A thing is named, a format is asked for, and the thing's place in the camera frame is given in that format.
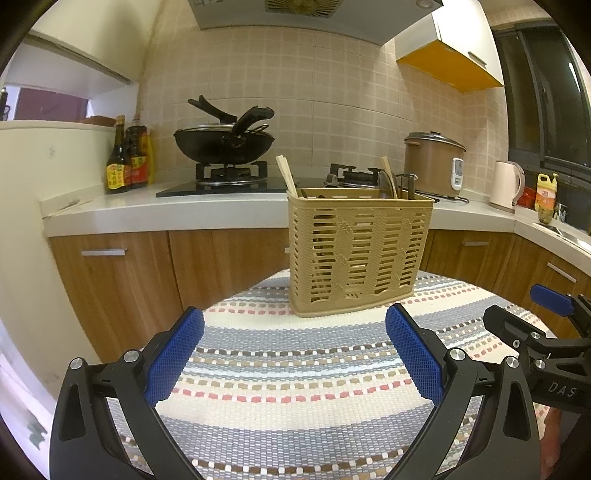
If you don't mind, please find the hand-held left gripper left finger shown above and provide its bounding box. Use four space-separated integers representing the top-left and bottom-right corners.
48 305 206 480

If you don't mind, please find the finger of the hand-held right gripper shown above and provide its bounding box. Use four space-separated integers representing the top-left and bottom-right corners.
482 304 557 357
529 283 591 332

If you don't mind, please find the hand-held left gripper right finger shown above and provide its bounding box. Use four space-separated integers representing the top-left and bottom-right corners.
383 302 542 480

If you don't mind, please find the beige plastic basket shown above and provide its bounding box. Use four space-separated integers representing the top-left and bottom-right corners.
287 187 435 319

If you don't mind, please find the steel sink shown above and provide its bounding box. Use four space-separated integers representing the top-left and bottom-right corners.
533 220 591 252

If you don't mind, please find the yellow oil bottle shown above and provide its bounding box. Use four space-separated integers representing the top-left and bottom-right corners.
534 172 559 224

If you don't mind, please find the striped woven mat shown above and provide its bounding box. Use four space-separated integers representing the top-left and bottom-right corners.
106 270 561 480

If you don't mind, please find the white electric kettle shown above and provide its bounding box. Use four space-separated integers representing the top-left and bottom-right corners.
488 160 526 213

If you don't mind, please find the black glass gas stove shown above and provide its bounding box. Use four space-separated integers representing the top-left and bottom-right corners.
156 176 384 198

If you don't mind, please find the wooden chopstick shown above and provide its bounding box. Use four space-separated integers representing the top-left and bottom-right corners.
276 156 294 197
280 155 297 195
382 156 399 200

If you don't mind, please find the brown rice cooker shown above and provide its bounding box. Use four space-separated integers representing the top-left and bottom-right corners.
404 131 467 199

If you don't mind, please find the red label sauce bottle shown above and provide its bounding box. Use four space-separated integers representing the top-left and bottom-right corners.
124 114 149 189

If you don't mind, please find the tall dark soy sauce bottle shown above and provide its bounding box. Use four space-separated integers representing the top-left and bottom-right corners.
105 115 132 193

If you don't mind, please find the dark window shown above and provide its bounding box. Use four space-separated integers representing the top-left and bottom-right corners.
492 18 591 195

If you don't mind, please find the black wok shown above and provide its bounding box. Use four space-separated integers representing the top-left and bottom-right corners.
174 106 277 166

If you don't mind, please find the grey range hood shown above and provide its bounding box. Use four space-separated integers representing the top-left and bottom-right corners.
188 0 446 47

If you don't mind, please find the wok lid with black handle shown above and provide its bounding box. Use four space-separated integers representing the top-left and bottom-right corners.
178 95 271 137

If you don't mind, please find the white and orange wall cabinet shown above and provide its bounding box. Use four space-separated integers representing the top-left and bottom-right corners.
396 0 505 94

